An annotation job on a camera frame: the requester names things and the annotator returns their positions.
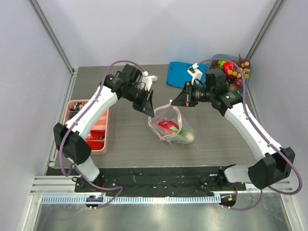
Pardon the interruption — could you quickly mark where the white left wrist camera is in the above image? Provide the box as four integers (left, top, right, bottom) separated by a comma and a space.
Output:
141, 71, 158, 91

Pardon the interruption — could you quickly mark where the purple toy grape bunch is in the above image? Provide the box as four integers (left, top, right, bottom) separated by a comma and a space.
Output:
211, 60, 220, 69

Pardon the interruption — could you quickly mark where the aluminium frame rail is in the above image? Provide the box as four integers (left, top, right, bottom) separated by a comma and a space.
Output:
30, 176, 292, 195

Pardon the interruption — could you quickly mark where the red toy bell pepper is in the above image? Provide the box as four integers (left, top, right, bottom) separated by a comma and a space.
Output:
223, 62, 237, 78

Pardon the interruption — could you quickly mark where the rose patterned dark cloth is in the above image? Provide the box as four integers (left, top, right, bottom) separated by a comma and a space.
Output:
70, 102, 86, 112

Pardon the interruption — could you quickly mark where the brown toy longan bunch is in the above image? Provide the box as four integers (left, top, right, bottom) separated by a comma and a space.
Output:
227, 54, 251, 87

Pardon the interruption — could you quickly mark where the green toy vegetable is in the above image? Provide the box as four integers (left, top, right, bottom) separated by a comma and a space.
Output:
218, 60, 226, 69

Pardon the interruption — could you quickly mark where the clear pink-dotted zip bag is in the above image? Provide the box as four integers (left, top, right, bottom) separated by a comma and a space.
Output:
148, 100, 195, 144

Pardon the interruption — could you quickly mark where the beige toy potato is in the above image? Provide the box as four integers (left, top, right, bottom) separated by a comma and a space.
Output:
180, 130, 194, 143

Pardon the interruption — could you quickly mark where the white slotted cable duct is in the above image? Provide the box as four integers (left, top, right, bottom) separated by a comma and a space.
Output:
41, 194, 221, 205

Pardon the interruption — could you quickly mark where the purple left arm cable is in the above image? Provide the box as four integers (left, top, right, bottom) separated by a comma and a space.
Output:
59, 60, 146, 191

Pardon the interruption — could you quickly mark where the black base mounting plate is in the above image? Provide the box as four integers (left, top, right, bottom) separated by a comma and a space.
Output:
74, 166, 247, 198

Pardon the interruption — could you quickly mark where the blue folded cloth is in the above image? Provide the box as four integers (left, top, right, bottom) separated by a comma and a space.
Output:
166, 61, 209, 89

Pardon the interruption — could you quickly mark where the pink toy dragon fruit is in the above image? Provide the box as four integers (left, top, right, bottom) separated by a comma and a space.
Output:
158, 120, 180, 135

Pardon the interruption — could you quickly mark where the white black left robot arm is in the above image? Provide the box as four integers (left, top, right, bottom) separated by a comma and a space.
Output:
53, 63, 157, 192

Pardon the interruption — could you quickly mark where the teal plastic fruit basket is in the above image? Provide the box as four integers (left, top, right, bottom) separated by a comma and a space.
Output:
210, 54, 249, 96

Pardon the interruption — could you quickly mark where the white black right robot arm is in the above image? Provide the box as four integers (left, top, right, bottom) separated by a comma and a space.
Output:
148, 69, 295, 190

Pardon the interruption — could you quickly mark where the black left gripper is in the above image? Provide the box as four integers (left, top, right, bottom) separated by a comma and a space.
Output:
123, 85, 155, 117

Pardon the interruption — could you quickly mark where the lower red folded cloth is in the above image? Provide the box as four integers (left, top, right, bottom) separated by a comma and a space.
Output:
86, 141, 104, 151

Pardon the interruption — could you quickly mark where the pink plastic divided organizer tray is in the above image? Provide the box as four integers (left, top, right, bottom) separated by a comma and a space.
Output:
63, 99, 110, 155

